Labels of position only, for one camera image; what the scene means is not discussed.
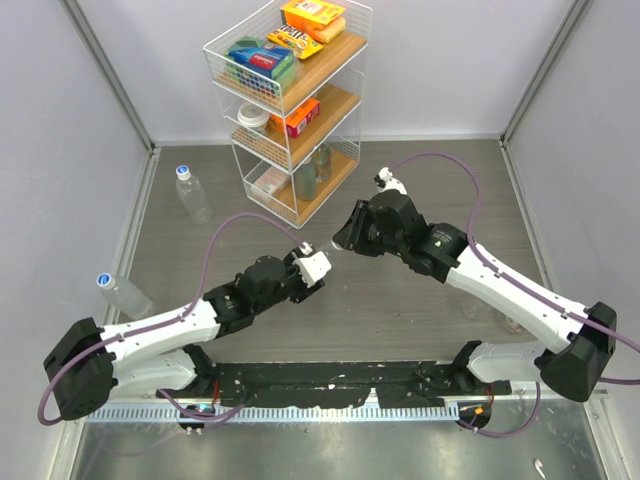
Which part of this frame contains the clear plastic bottle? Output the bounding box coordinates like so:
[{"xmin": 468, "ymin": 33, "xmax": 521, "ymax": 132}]
[
  {"xmin": 176, "ymin": 172, "xmax": 211, "ymax": 224},
  {"xmin": 320, "ymin": 240, "xmax": 345, "ymax": 264},
  {"xmin": 461, "ymin": 298, "xmax": 491, "ymax": 321}
]

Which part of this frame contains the blue and white bottle cap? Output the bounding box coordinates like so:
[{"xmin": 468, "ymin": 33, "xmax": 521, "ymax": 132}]
[{"xmin": 176, "ymin": 165, "xmax": 192, "ymax": 181}]

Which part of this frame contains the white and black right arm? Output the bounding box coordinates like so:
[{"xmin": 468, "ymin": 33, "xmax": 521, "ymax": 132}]
[{"xmin": 332, "ymin": 190, "xmax": 617, "ymax": 402}]

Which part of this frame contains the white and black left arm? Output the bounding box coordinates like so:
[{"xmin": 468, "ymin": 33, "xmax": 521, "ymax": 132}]
[{"xmin": 38, "ymin": 245, "xmax": 332, "ymax": 425}]

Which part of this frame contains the green glass bottle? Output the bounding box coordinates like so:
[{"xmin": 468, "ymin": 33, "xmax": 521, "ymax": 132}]
[{"xmin": 504, "ymin": 316, "xmax": 525, "ymax": 334}]

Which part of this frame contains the clear bottle with blue cap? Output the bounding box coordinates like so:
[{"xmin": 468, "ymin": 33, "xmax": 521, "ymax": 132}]
[{"xmin": 96, "ymin": 272, "xmax": 154, "ymax": 320}]

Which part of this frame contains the glass jar, bottom shelf front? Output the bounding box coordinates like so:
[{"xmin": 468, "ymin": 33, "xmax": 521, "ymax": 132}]
[{"xmin": 294, "ymin": 157, "xmax": 317, "ymax": 201}]

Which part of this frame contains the glass jar, shelf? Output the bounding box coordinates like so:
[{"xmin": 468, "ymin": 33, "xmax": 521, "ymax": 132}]
[
  {"xmin": 312, "ymin": 144, "xmax": 332, "ymax": 183},
  {"xmin": 294, "ymin": 157, "xmax": 317, "ymax": 201}
]

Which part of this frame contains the glass jar, bottom shelf back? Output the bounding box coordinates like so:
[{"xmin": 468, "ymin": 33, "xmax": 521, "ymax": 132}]
[{"xmin": 312, "ymin": 144, "xmax": 332, "ymax": 183}]

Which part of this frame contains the white box, bottom shelf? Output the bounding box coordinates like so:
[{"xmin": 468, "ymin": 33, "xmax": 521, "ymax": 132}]
[{"xmin": 250, "ymin": 166, "xmax": 290, "ymax": 202}]

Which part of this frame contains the orange box, middle shelf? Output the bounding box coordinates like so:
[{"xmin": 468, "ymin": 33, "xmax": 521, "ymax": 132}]
[{"xmin": 268, "ymin": 97, "xmax": 320, "ymax": 138}]

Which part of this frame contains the white lidded paper cup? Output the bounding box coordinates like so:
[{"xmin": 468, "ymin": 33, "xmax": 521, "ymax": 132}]
[{"xmin": 237, "ymin": 102, "xmax": 270, "ymax": 135}]

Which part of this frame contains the yellow sponge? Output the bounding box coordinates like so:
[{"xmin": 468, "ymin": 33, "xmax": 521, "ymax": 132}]
[{"xmin": 311, "ymin": 17, "xmax": 347, "ymax": 44}]

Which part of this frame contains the green and blue box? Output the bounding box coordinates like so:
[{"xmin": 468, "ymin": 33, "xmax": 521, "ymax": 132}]
[{"xmin": 225, "ymin": 36, "xmax": 297, "ymax": 96}]

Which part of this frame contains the yellow candy bag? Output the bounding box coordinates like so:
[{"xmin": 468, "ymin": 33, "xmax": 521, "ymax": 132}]
[{"xmin": 267, "ymin": 24, "xmax": 324, "ymax": 60}]

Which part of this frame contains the orange snack box, top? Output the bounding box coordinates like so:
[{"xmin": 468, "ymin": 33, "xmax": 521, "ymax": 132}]
[{"xmin": 281, "ymin": 0, "xmax": 346, "ymax": 30}]

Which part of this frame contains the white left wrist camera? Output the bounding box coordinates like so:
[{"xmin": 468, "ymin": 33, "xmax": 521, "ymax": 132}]
[{"xmin": 293, "ymin": 242, "xmax": 332, "ymax": 288}]

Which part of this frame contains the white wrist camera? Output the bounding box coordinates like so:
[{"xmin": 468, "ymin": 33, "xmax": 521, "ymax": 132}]
[
  {"xmin": 374, "ymin": 167, "xmax": 407, "ymax": 195},
  {"xmin": 293, "ymin": 242, "xmax": 332, "ymax": 288}
]

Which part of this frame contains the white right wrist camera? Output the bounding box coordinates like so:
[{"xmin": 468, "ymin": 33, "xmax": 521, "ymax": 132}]
[{"xmin": 374, "ymin": 167, "xmax": 407, "ymax": 195}]

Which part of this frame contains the white slotted cable duct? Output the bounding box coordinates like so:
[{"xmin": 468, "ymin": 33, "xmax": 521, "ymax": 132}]
[{"xmin": 87, "ymin": 401, "xmax": 460, "ymax": 424}]

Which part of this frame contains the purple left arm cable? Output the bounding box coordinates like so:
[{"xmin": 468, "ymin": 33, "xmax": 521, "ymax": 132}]
[{"xmin": 37, "ymin": 212, "xmax": 311, "ymax": 427}]

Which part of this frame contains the white wire shelf rack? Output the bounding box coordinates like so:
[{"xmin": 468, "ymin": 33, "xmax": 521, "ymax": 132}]
[{"xmin": 203, "ymin": 1, "xmax": 373, "ymax": 228}]

